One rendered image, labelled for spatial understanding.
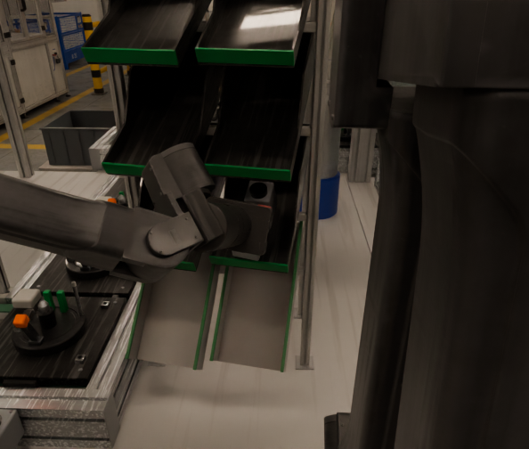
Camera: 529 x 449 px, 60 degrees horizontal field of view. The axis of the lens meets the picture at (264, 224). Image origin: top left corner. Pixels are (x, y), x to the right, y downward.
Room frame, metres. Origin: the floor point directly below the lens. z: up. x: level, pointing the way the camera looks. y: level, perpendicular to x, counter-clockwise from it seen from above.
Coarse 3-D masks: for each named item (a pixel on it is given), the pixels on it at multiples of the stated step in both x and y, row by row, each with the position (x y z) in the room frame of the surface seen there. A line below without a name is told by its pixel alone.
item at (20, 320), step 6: (24, 312) 0.67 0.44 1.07; (30, 312) 0.67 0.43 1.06; (18, 318) 0.64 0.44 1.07; (24, 318) 0.64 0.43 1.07; (18, 324) 0.63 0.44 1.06; (24, 324) 0.64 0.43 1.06; (30, 324) 0.66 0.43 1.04; (24, 330) 0.65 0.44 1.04; (30, 330) 0.65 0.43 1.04; (30, 336) 0.65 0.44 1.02; (36, 336) 0.66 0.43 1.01
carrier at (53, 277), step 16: (48, 272) 0.94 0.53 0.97; (64, 272) 0.94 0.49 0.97; (80, 272) 0.91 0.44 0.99; (96, 272) 0.91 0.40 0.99; (32, 288) 0.87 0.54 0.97; (48, 288) 0.87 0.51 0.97; (64, 288) 0.87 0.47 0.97; (80, 288) 0.87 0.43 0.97; (96, 288) 0.87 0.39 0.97; (112, 288) 0.87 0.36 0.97; (128, 288) 0.87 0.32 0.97
